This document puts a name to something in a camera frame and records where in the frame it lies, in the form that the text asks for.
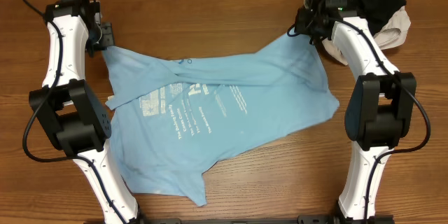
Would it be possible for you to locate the light blue printed t-shirt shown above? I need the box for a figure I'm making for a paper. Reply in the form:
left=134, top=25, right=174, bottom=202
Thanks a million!
left=104, top=35, right=339, bottom=206

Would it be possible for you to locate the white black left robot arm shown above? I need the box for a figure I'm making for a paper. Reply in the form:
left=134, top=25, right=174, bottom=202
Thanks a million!
left=22, top=0, right=146, bottom=223

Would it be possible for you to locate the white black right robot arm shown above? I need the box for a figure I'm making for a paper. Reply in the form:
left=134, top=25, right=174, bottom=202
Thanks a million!
left=287, top=0, right=417, bottom=223

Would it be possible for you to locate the beige folded garment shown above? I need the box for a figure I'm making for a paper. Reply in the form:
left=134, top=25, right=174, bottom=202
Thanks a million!
left=322, top=6, right=411, bottom=66

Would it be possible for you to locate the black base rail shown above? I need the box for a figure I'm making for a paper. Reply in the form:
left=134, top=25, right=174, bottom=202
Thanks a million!
left=139, top=215, right=341, bottom=224

